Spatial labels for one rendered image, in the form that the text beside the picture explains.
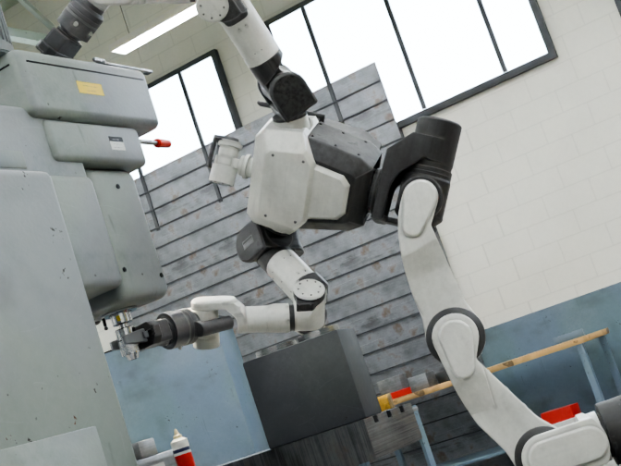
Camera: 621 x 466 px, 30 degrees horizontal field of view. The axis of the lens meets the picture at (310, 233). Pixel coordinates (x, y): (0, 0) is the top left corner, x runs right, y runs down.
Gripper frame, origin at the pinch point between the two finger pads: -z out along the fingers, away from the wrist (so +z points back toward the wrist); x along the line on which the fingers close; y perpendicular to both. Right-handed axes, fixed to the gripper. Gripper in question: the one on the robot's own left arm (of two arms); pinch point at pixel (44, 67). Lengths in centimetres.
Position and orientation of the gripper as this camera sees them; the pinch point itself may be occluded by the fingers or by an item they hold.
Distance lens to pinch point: 286.9
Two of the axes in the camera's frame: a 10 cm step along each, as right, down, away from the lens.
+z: 6.3, -7.7, -1.3
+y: -7.3, -6.4, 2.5
